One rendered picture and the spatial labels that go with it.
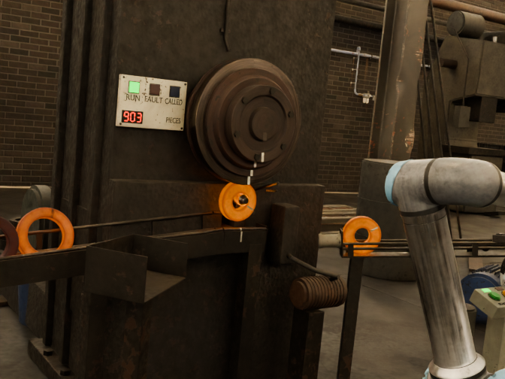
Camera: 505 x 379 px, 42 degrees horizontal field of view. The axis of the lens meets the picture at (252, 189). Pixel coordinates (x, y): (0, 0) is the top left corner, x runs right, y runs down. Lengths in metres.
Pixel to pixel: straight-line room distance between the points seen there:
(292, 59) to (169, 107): 0.60
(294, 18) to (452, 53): 7.90
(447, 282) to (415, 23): 5.16
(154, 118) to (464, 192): 1.22
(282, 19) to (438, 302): 1.41
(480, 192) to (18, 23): 7.27
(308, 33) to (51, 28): 6.01
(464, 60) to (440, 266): 8.72
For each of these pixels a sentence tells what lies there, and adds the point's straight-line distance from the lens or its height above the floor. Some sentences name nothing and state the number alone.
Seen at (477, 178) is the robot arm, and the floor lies 1.05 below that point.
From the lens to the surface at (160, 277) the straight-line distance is 2.16.
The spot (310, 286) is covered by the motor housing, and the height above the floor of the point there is 0.51.
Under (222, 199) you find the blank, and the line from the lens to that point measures 2.50.
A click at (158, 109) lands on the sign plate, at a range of 2.45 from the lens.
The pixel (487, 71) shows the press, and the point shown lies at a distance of 10.28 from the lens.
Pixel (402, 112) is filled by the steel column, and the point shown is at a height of 1.30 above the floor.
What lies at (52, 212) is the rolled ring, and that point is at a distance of 2.28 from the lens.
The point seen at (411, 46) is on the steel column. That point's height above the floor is 1.94.
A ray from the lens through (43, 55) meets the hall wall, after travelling 8.53.
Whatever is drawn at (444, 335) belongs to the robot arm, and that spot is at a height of 0.63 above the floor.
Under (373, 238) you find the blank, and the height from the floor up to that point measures 0.70.
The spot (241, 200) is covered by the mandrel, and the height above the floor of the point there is 0.82.
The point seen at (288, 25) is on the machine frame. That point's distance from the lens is 2.78.
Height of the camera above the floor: 1.15
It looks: 6 degrees down
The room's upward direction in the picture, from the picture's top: 5 degrees clockwise
